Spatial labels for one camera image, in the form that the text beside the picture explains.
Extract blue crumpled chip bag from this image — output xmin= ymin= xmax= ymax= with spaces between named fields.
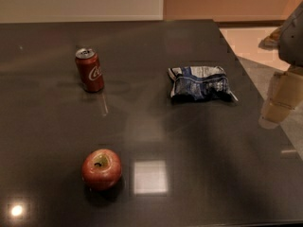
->
xmin=168 ymin=65 xmax=238 ymax=101

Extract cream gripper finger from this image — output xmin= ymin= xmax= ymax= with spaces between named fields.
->
xmin=260 ymin=65 xmax=303 ymax=124

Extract red coke can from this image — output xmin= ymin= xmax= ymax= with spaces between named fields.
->
xmin=75 ymin=48 xmax=104 ymax=93

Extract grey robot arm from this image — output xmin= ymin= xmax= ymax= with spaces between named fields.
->
xmin=258 ymin=2 xmax=303 ymax=129

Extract red apple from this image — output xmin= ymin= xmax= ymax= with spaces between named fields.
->
xmin=81 ymin=148 xmax=122 ymax=191

